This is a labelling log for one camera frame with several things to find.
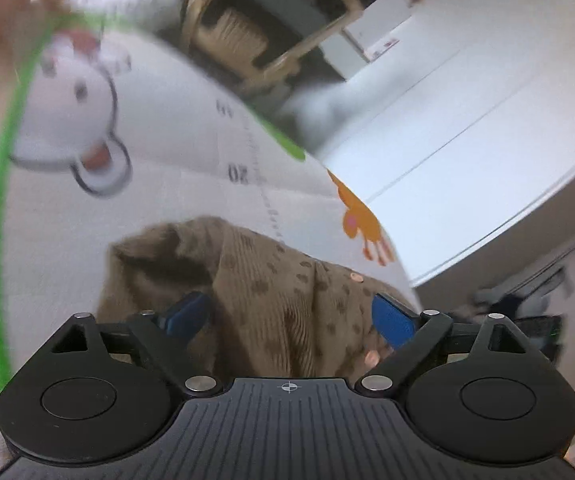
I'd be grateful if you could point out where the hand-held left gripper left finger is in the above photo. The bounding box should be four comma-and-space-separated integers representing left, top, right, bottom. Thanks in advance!
14, 291, 222, 395

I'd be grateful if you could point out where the brown dotted corduroy garment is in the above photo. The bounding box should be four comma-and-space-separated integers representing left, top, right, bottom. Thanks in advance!
96, 216, 423, 378

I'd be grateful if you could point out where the white wardrobe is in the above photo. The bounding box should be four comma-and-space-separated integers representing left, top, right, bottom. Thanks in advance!
312, 0, 575, 288

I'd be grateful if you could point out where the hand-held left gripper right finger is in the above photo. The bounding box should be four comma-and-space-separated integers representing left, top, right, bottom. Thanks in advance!
355, 294, 553, 394

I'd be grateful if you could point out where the cartoon printed play mat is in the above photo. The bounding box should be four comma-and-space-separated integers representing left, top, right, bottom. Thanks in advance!
0, 15, 423, 411

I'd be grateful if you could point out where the beige mesh office chair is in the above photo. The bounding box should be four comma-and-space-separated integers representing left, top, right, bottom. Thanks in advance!
182, 0, 368, 96

